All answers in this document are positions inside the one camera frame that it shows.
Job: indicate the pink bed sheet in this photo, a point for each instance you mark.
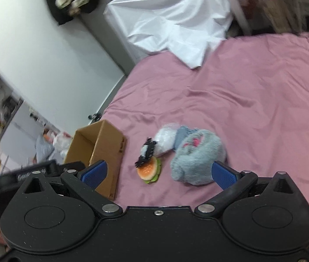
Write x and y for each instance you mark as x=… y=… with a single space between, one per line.
x=252 y=101

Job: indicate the hamburger plush toy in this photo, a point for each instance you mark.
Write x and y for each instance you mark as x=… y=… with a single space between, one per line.
x=147 y=170

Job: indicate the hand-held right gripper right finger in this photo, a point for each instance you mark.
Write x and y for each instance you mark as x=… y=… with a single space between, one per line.
x=224 y=177

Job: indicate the blue fabric soft toy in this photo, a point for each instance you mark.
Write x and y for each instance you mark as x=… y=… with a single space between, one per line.
x=182 y=135

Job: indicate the grey fluffy plush toy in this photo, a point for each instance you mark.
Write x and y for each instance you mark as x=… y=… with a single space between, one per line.
x=198 y=159

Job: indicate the white plastic bag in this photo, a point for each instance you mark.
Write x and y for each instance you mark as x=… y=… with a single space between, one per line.
x=61 y=143

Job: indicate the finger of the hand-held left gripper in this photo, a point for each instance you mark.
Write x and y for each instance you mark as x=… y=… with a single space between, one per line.
x=71 y=166

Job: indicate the black and white plush toy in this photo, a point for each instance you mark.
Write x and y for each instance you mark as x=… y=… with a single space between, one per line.
x=146 y=152

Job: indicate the brown cardboard box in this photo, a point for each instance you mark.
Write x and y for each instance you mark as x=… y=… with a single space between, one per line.
x=108 y=147

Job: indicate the white cover sheet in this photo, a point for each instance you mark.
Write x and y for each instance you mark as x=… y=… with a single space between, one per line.
x=170 y=19

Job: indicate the grey plastic bag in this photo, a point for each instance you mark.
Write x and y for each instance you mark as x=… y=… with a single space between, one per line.
x=44 y=147

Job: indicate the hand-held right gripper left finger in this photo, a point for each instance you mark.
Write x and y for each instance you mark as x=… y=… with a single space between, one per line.
x=94 y=173

